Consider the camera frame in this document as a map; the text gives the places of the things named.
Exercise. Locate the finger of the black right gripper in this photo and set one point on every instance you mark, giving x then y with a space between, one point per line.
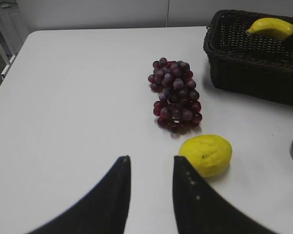
199 209

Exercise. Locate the white metal rack frame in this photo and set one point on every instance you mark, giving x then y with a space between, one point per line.
13 32

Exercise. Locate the purple grape bunch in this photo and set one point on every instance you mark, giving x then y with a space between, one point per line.
178 108

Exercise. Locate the dark brown wicker basket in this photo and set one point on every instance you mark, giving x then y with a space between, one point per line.
252 65

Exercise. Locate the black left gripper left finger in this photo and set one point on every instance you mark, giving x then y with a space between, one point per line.
103 210

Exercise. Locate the yellow lemon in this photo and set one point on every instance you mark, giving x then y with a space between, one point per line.
209 155

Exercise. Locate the yellow plastic banana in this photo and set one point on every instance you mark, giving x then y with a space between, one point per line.
271 27

